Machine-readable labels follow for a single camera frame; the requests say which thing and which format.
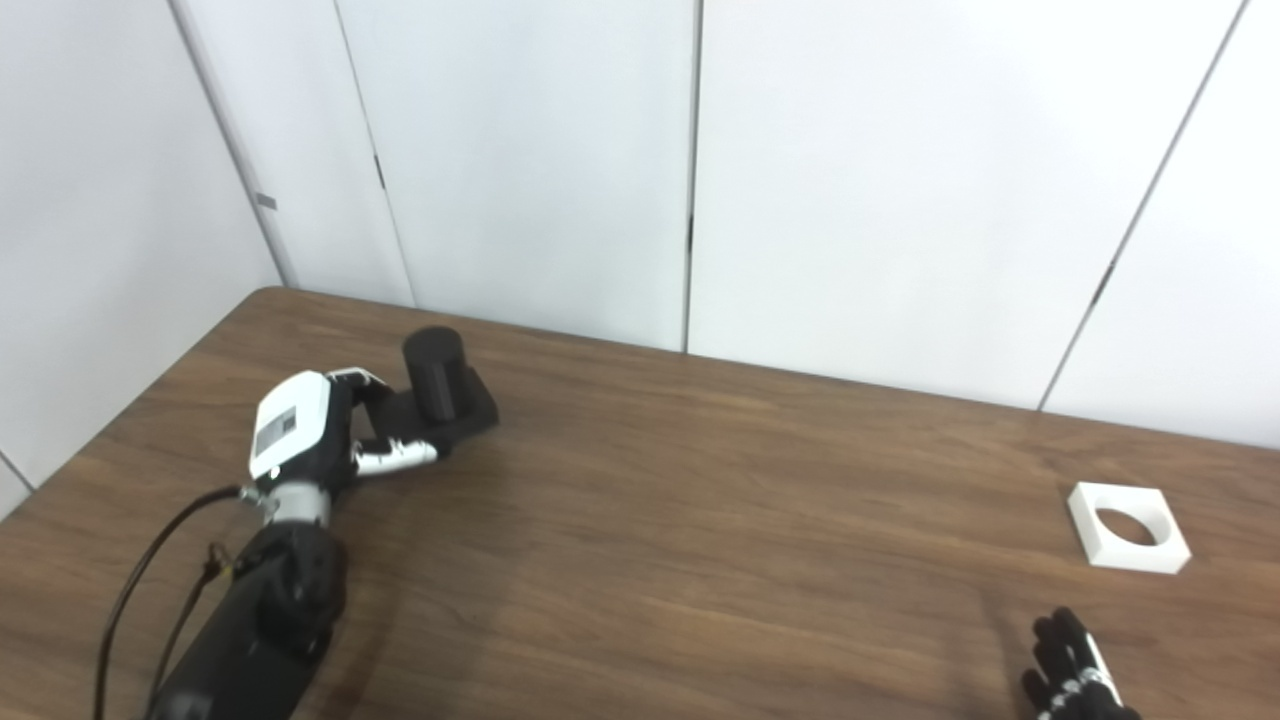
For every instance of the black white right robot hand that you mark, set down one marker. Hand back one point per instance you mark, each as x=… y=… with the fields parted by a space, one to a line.
x=1075 y=695

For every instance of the white square piece with hole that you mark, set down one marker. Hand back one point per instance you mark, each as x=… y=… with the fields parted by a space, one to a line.
x=1135 y=555

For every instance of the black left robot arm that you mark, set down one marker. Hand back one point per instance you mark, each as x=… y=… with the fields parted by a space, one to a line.
x=270 y=620

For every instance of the black peg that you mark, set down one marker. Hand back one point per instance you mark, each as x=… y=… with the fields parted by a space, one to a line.
x=440 y=385

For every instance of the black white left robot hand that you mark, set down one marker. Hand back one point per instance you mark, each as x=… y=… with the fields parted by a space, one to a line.
x=290 y=425

